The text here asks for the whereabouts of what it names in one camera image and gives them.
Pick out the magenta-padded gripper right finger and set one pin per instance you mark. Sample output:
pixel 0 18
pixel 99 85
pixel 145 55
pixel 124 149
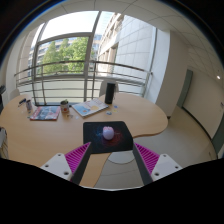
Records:
pixel 165 165

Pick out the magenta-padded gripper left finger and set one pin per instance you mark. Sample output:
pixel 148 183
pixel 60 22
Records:
pixel 59 165

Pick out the pink lavender computer mouse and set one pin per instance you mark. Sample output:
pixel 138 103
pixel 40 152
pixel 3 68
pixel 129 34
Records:
pixel 108 133

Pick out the black galaxy print mouse pad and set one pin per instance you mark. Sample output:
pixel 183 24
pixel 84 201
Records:
pixel 95 141

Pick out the red magazine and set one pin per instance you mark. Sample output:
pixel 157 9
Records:
pixel 45 113

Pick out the printed cup with plant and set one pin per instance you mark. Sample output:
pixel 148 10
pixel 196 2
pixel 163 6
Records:
pixel 64 107

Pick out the light blue picture book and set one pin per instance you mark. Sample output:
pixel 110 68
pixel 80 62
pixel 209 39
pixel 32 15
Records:
pixel 90 107

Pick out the black and blue stapler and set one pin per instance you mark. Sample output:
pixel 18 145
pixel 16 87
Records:
pixel 22 101

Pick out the grey door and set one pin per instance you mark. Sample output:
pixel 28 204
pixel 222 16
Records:
pixel 185 88

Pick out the black office printer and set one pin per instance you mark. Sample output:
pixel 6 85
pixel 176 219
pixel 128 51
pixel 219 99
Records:
pixel 1 99

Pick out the black cylinder speaker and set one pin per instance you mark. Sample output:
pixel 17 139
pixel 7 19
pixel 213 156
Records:
pixel 110 93

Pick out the white chair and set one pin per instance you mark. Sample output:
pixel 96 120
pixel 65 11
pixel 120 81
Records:
pixel 107 86

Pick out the grey metal balcony railing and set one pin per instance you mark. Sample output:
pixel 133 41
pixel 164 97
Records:
pixel 100 62

